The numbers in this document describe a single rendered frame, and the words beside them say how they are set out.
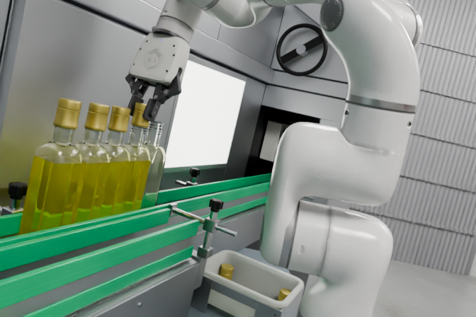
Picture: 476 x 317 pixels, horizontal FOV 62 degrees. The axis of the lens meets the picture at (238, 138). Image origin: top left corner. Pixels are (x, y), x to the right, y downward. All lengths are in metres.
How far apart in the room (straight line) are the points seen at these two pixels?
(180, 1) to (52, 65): 0.27
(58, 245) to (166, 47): 0.40
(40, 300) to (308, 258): 0.34
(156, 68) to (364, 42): 0.43
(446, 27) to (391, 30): 4.17
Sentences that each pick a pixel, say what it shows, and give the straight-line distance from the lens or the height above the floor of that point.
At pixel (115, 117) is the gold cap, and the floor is 1.14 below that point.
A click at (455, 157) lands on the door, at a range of 4.70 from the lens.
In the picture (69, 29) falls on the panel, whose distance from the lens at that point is 0.82.
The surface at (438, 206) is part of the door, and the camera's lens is 4.72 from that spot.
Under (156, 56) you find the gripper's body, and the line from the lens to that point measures 0.80.
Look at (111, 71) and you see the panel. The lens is 0.90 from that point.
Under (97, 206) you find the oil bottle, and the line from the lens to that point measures 0.74.
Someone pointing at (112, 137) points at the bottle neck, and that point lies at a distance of 0.75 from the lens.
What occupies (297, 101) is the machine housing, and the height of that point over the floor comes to 1.29.
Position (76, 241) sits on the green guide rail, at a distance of 0.69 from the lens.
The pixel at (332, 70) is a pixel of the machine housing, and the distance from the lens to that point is 1.65.
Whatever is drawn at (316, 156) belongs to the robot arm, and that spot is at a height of 1.18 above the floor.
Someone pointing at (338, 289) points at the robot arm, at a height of 1.02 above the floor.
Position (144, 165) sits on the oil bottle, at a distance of 0.81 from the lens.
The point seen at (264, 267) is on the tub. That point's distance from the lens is 1.04.
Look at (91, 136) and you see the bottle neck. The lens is 0.71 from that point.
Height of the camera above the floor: 1.21
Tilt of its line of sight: 5 degrees down
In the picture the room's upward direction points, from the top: 13 degrees clockwise
